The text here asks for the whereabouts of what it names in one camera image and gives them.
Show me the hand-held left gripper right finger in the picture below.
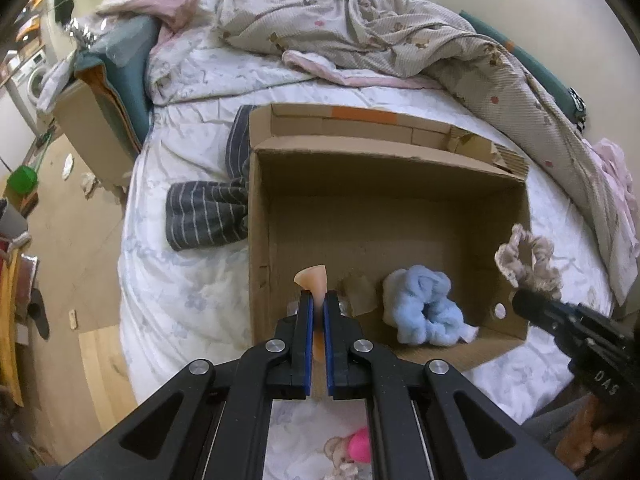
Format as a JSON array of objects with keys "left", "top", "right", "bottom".
[{"left": 324, "top": 289, "right": 576, "bottom": 480}]

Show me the brown cardboard box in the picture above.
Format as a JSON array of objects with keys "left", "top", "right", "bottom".
[{"left": 247, "top": 103, "right": 532, "bottom": 373}]

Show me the grey striped garment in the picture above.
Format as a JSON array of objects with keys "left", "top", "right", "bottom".
[{"left": 166, "top": 112, "right": 251, "bottom": 252}]

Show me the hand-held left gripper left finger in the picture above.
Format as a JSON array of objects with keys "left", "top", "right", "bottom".
[{"left": 60, "top": 289, "right": 314, "bottom": 480}]

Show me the white floral bed sheet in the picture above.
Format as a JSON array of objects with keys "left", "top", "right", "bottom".
[{"left": 117, "top": 0, "right": 616, "bottom": 480}]

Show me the pink silicone toy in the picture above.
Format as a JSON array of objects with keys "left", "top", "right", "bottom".
[{"left": 348, "top": 427, "right": 373, "bottom": 465}]

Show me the yellow wooden chair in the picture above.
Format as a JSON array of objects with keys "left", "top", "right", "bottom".
[{"left": 0, "top": 235, "right": 33, "bottom": 406}]

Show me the tan translucent packet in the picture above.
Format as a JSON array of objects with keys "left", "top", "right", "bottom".
[{"left": 342, "top": 271, "right": 379, "bottom": 317}]

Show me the cream ruffled scrunchie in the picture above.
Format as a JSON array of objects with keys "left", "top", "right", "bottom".
[{"left": 332, "top": 462, "right": 371, "bottom": 480}]

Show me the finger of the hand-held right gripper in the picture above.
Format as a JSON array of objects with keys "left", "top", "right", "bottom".
[{"left": 512, "top": 287, "right": 591, "bottom": 341}]

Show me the peach silicone piece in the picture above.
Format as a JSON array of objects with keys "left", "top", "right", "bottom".
[{"left": 293, "top": 265, "right": 330, "bottom": 361}]

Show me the person's right hand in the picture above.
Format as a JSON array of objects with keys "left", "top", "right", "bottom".
[{"left": 557, "top": 395, "right": 633, "bottom": 468}]

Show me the green plastic bucket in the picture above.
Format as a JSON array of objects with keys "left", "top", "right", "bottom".
[{"left": 6, "top": 167, "right": 38, "bottom": 196}]

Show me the grey bin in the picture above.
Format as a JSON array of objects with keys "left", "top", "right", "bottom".
[{"left": 0, "top": 200, "right": 28, "bottom": 241}]

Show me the white washing machine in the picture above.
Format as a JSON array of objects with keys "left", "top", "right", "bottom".
[{"left": 10, "top": 50, "right": 51, "bottom": 106}]

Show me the beige printed quilt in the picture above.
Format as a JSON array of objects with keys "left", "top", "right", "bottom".
[{"left": 215, "top": 0, "right": 640, "bottom": 306}]

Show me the pink cloth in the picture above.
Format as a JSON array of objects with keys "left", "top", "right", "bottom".
[
  {"left": 592, "top": 137, "right": 638, "bottom": 226},
  {"left": 95, "top": 0, "right": 201, "bottom": 36}
]

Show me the light blue fluffy scrunchie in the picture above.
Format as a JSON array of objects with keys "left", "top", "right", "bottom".
[{"left": 382, "top": 268, "right": 466, "bottom": 347}]

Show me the beige lace scrunchie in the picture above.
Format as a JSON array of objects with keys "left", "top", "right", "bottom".
[{"left": 494, "top": 224, "right": 563, "bottom": 301}]

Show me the black slipper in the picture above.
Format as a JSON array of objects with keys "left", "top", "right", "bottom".
[{"left": 27, "top": 290, "right": 51, "bottom": 341}]

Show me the silver foil bag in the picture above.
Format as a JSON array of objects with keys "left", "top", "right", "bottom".
[{"left": 65, "top": 17, "right": 98, "bottom": 46}]

